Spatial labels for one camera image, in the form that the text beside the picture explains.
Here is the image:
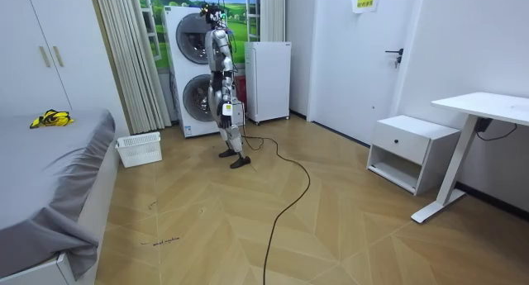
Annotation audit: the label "white pleated curtain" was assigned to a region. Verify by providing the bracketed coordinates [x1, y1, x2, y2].
[260, 0, 288, 44]

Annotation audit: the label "black desk power cable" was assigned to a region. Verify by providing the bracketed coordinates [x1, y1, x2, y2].
[474, 116, 519, 143]

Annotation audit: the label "grey bed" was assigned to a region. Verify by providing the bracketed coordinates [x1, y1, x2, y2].
[0, 107, 122, 285]

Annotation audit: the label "white door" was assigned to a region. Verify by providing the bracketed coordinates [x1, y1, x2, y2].
[307, 0, 419, 149]

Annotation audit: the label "white desk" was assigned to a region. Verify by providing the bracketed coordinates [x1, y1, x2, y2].
[410, 91, 529, 225]

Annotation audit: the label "white wardrobe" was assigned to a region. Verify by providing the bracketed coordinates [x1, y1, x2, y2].
[0, 0, 131, 140]

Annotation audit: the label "landscape wall poster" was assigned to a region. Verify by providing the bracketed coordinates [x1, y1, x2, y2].
[136, 0, 262, 70]

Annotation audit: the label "black door handle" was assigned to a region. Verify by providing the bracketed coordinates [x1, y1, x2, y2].
[384, 48, 405, 69]

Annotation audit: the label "red container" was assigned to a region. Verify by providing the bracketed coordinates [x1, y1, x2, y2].
[234, 74, 248, 106]

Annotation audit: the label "yellow and black soft toy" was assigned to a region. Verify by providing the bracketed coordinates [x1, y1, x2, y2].
[29, 108, 76, 130]

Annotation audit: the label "white laundry basket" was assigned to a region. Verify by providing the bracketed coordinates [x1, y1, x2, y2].
[115, 131, 164, 169]

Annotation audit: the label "black floor cable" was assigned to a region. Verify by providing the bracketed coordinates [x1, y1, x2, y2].
[241, 121, 312, 285]

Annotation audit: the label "white washing machine tower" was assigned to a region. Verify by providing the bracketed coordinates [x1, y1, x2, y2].
[163, 5, 223, 139]

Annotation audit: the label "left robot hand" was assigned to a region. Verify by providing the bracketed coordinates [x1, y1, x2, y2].
[217, 102, 235, 131]

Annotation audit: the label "robot body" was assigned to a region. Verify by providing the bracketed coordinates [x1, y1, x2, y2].
[199, 2, 237, 88]

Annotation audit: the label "white paper sign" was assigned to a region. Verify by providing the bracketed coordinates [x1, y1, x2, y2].
[350, 0, 379, 15]

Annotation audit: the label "robot legs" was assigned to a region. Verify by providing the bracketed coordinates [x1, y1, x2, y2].
[207, 74, 252, 170]

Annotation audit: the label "white nightstand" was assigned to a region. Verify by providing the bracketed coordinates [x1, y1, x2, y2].
[365, 114, 462, 197]

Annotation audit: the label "beige pleated curtain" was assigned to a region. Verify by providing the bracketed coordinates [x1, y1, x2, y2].
[88, 0, 173, 136]

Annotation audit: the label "white fridge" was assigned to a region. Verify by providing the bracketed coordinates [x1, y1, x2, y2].
[243, 40, 293, 126]

